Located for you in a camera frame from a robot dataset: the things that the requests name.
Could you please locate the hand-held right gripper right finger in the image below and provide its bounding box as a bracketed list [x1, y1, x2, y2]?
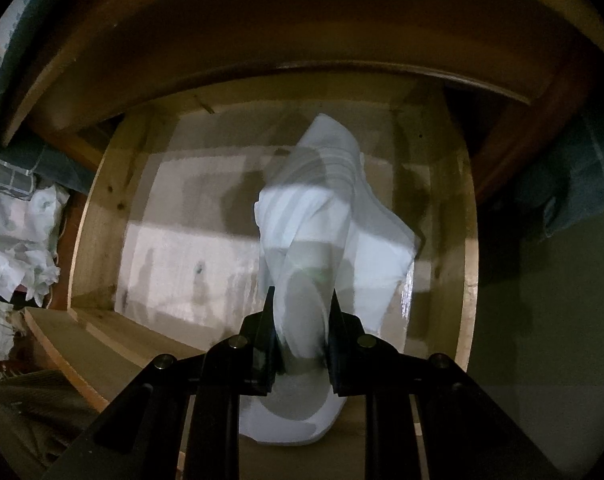
[328, 290, 555, 480]

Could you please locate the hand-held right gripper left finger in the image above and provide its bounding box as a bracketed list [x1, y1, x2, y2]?
[47, 285, 279, 480]

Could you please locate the white underwear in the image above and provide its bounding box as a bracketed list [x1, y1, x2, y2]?
[238, 112, 425, 447]

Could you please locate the wooden drawer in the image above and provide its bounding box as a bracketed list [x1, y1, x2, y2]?
[24, 80, 480, 480]

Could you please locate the white drawer liner paper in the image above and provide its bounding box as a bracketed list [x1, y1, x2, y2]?
[114, 147, 415, 356]

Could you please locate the grey green seat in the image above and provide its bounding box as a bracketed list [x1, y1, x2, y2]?
[474, 240, 604, 476]

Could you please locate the olive ribbed cloth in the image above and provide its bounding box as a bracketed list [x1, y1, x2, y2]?
[0, 367, 103, 480]

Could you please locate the white plastic bag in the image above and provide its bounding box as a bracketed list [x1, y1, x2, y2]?
[0, 182, 70, 361]

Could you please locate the blue cloth cover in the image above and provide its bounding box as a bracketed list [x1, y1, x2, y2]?
[0, 0, 604, 238]

